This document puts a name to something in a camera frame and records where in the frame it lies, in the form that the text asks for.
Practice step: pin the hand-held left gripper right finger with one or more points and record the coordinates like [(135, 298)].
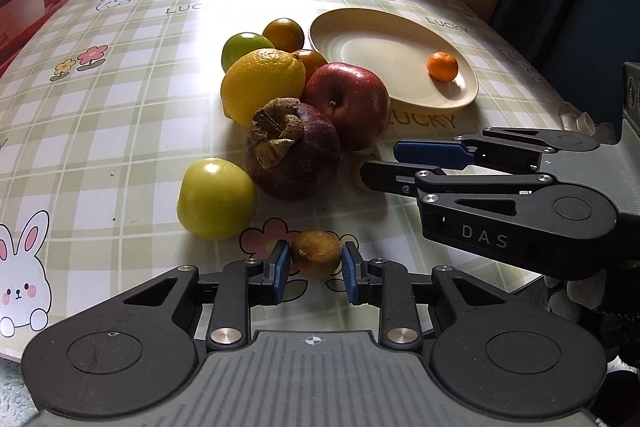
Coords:
[(350, 277)]

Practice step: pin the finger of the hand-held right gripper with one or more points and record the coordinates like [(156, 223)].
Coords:
[(390, 177), (430, 152)]

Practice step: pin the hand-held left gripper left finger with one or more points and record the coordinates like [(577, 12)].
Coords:
[(281, 269)]

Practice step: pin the small tan fruit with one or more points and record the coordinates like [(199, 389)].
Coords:
[(356, 173)]

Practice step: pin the small brown fruit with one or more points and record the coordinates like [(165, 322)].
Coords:
[(315, 252)]

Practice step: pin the red apple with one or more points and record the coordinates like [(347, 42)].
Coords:
[(345, 102)]

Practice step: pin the dark purple mangosteen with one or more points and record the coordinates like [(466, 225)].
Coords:
[(300, 157)]

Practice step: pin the green apple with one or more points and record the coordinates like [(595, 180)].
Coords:
[(215, 199), (242, 49)]

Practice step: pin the cream oval plate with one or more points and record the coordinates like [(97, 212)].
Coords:
[(375, 52)]

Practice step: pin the orange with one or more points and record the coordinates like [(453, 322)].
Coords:
[(312, 62), (284, 34)]

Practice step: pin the yellow lemon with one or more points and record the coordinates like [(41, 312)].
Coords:
[(260, 82)]

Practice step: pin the person's right hand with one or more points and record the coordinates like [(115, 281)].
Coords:
[(575, 299)]

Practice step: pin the clear plastic corner guard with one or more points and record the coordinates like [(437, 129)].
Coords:
[(575, 122)]

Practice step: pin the small tangerine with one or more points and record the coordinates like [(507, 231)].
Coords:
[(442, 67)]

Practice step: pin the dark blue curtain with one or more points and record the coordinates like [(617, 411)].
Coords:
[(575, 7)]

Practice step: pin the plaid printed tablecloth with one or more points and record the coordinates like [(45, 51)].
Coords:
[(125, 107)]

